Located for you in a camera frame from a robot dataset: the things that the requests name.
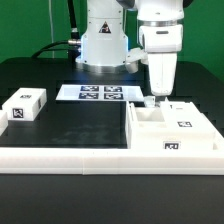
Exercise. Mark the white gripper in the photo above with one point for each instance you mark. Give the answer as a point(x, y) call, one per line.
point(162, 68)

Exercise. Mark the white cabinet body box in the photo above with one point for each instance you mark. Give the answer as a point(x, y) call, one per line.
point(171, 126)

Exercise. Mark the white cabinet door panel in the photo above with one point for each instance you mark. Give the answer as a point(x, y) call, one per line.
point(25, 104)

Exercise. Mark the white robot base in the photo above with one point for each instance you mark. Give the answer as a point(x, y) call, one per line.
point(104, 45)

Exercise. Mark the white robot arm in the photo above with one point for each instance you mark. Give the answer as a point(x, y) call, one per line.
point(160, 34)

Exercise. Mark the white fiducial marker sheet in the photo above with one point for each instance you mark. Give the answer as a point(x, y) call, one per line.
point(70, 92)

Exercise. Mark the white block at left edge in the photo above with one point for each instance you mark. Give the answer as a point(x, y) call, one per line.
point(3, 121)

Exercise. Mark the white L-shaped fence frame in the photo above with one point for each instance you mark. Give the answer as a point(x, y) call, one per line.
point(109, 162)

